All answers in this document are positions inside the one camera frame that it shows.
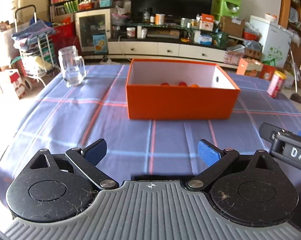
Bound red tomato fruit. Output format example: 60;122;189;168
179;81;187;86

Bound orange fruit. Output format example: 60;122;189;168
189;84;200;88

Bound red canister yellow lid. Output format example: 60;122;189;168
266;70;287;99

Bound blue plaid tablecloth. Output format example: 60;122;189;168
0;65;301;201

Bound orange cardboard box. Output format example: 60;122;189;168
126;59;240;120

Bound white chest freezer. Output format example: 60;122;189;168
249;15;293;68

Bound clear glass mug jar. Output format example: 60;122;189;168
58;46;86;87

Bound white power strip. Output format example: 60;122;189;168
99;57;118;65

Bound white TV cabinet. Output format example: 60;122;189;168
108;34;237;68

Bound brown cardboard box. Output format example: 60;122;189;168
220;16;245;37

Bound red paper bag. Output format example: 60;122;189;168
50;22;81;55

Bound shopping trolley with clothes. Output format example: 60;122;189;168
12;4;61;89

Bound white glass door cabinet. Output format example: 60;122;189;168
75;8;112;56

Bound green stacking bins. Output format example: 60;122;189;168
212;0;242;21

